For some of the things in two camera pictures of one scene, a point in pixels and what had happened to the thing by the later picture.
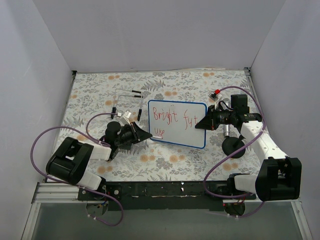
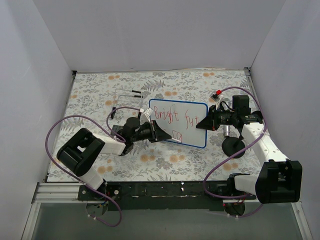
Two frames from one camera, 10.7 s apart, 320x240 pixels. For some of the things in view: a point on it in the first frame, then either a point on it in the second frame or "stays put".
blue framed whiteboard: [175, 121] stays put
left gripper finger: [140, 133] → [160, 134]
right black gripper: [213, 120] stays put
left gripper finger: [141, 136] → [161, 134]
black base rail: [164, 195] stays put
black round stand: [230, 144] stays put
